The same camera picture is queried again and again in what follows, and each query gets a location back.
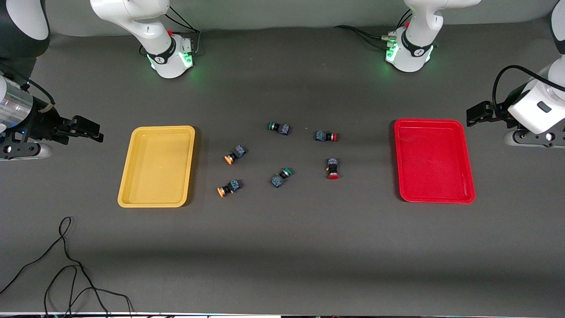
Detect black right arm base cables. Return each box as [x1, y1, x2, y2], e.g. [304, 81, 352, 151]
[139, 7, 201, 58]

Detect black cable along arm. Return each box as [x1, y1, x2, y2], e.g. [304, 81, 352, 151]
[0, 62, 56, 106]
[492, 65, 565, 111]

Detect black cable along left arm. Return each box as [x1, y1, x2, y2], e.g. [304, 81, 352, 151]
[492, 65, 565, 111]

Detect black left arm base cables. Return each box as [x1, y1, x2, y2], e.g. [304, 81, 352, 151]
[333, 9, 413, 49]

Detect red plastic tray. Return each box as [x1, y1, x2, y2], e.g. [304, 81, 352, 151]
[394, 118, 476, 204]

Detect yellow push button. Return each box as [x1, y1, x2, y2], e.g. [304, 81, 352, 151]
[224, 145, 248, 166]
[217, 179, 241, 197]

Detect black arm base cables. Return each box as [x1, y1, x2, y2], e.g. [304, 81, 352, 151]
[333, 9, 413, 49]
[139, 7, 201, 58]

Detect green push button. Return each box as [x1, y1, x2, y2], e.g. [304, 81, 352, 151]
[267, 121, 291, 136]
[271, 167, 294, 189]

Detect yellow plastic tray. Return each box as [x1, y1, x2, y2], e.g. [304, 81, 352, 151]
[117, 125, 196, 208]

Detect loose thin black cable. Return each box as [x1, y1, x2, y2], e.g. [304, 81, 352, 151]
[0, 216, 134, 318]

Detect black cable along right arm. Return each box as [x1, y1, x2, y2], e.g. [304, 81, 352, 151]
[0, 62, 56, 106]

